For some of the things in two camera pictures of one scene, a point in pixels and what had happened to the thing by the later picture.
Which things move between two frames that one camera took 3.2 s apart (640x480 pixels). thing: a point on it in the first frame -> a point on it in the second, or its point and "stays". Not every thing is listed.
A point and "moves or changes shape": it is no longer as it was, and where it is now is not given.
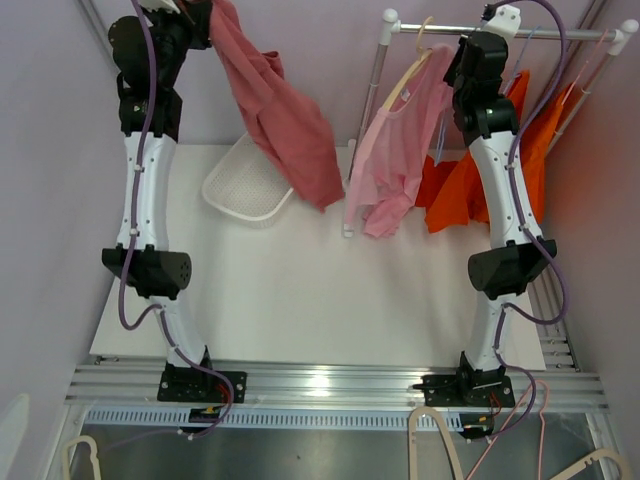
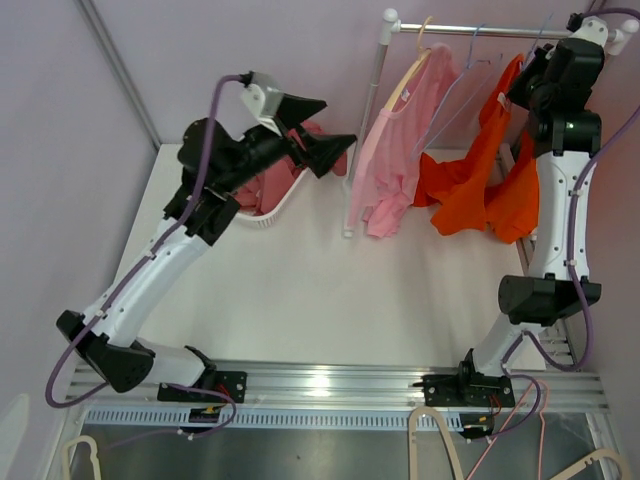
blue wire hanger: x=442 y=137 moves or changes shape
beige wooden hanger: x=420 y=57 stays
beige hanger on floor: x=412 y=442 stays
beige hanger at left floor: x=94 y=459 stays
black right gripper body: x=452 y=78 -> x=529 y=89
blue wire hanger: x=515 y=74 -> x=537 y=38
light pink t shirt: x=391 y=156 stays
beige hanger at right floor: x=603 y=453 stays
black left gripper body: x=197 y=39 -> x=260 y=148
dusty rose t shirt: x=289 y=124 -> x=266 y=191
